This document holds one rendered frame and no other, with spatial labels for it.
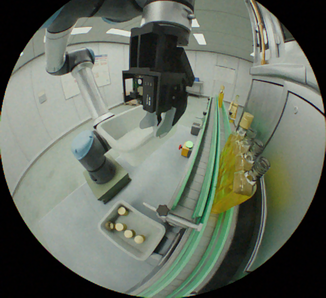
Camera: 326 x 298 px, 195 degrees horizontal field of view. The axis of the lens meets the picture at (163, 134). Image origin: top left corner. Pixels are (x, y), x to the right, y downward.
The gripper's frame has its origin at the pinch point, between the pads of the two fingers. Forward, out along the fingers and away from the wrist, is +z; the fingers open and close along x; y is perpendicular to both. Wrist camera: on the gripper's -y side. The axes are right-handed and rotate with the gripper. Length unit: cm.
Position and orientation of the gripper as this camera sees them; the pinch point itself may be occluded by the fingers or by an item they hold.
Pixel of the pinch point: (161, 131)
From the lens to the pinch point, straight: 23.4
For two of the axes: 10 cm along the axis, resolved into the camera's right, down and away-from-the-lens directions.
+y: -5.6, 4.9, -6.6
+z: -1.0, 7.6, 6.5
